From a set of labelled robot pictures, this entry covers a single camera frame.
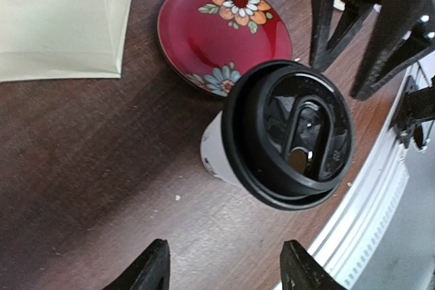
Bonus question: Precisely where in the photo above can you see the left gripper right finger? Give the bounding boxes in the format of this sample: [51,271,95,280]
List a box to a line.
[280,240,345,290]

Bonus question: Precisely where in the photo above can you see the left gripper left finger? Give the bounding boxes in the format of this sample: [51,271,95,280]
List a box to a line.
[103,239,170,290]

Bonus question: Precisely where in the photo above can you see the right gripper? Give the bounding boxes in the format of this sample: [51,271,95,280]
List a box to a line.
[310,0,434,101]

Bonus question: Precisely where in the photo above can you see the white paper cup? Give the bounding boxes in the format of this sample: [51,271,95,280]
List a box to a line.
[200,111,243,188]

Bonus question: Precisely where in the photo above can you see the black plastic cup lid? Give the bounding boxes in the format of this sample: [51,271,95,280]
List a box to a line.
[221,60,355,211]

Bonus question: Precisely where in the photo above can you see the red floral plate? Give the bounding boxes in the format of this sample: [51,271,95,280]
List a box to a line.
[157,0,292,97]

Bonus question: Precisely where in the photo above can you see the cream paper bag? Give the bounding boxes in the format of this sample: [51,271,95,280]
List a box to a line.
[1,0,132,81]

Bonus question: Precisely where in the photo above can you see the aluminium front rail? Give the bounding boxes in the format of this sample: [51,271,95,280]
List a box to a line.
[308,62,434,289]

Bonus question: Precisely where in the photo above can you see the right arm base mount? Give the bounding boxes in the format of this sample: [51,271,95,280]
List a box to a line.
[391,76,434,151]

